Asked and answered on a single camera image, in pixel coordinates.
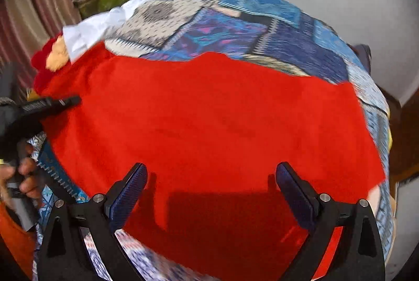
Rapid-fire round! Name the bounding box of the wooden door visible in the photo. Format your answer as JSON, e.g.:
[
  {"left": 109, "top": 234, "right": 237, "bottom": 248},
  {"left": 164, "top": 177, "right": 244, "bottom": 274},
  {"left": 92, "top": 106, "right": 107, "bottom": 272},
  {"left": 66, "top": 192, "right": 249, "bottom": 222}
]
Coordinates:
[{"left": 388, "top": 85, "right": 419, "bottom": 185}]

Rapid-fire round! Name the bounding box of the red and orange plush toy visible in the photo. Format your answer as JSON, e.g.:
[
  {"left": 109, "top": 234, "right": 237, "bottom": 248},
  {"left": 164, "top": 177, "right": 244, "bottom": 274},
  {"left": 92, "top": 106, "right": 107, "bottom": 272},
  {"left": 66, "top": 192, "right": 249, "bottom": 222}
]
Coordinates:
[{"left": 31, "top": 32, "right": 71, "bottom": 96}]

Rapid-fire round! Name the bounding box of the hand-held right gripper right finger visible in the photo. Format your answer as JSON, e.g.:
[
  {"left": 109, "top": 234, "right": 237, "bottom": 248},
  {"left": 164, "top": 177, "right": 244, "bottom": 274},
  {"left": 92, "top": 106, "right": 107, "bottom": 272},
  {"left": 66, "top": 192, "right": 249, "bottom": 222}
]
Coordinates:
[{"left": 275, "top": 161, "right": 386, "bottom": 281}]

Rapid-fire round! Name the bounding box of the person's left hand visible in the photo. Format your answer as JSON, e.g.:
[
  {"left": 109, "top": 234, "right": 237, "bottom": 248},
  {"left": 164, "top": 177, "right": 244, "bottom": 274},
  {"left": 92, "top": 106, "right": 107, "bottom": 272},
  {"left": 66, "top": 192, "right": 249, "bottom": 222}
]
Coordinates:
[{"left": 0, "top": 142, "right": 44, "bottom": 200}]

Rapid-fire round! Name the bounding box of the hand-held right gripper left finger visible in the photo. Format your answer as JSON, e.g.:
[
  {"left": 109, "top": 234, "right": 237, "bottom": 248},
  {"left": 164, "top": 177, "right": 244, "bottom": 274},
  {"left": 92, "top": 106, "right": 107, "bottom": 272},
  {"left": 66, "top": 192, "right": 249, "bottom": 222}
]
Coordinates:
[{"left": 37, "top": 162, "right": 148, "bottom": 281}]

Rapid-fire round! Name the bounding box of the person's orange clothing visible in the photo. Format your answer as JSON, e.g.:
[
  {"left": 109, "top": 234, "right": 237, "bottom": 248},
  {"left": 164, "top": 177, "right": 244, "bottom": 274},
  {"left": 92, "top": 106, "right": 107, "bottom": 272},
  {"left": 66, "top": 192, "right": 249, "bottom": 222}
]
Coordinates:
[{"left": 0, "top": 202, "right": 37, "bottom": 279}]

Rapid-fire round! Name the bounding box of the red garment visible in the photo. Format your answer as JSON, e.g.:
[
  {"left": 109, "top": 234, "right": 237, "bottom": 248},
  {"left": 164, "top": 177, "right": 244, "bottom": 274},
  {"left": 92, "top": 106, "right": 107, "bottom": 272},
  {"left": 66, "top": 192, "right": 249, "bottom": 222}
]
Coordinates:
[{"left": 34, "top": 50, "right": 387, "bottom": 280}]

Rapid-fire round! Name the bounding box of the blue patchwork blanket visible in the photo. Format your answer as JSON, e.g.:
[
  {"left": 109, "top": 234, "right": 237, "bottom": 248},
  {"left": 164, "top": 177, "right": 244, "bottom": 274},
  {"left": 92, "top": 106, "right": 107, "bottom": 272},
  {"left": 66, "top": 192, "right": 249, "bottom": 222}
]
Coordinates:
[{"left": 33, "top": 0, "right": 395, "bottom": 281}]

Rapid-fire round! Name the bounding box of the striped brown curtain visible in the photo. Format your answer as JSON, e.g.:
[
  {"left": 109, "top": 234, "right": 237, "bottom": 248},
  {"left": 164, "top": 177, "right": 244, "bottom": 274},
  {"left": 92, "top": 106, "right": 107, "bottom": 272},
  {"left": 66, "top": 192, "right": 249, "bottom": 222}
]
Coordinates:
[{"left": 0, "top": 0, "right": 86, "bottom": 89}]

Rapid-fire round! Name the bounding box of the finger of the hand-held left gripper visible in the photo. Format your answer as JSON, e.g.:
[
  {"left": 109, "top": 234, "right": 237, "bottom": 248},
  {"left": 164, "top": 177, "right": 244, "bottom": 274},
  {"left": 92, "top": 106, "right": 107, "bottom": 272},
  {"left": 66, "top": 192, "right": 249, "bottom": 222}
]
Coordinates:
[{"left": 20, "top": 95, "right": 82, "bottom": 120}]

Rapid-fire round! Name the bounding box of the white cloth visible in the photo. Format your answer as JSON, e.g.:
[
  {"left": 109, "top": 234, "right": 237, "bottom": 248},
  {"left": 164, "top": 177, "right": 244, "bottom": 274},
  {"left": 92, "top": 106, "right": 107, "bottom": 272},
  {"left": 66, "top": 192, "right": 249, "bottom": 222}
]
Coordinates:
[{"left": 62, "top": 0, "right": 184, "bottom": 61}]

